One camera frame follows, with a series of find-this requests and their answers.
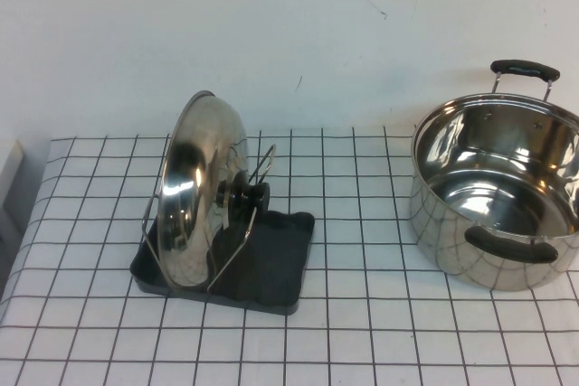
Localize stainless steel pot lid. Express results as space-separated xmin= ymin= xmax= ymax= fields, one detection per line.
xmin=156 ymin=89 xmax=272 ymax=293

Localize white black-grid tablecloth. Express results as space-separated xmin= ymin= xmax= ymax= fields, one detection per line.
xmin=0 ymin=126 xmax=579 ymax=386

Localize white side cabinet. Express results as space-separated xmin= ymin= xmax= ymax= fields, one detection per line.
xmin=0 ymin=139 xmax=28 ymax=242

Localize black tray wire lid rack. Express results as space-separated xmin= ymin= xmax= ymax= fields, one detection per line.
xmin=128 ymin=144 xmax=317 ymax=317

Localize stainless steel pot black handles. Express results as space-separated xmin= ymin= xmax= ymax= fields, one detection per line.
xmin=409 ymin=59 xmax=579 ymax=292

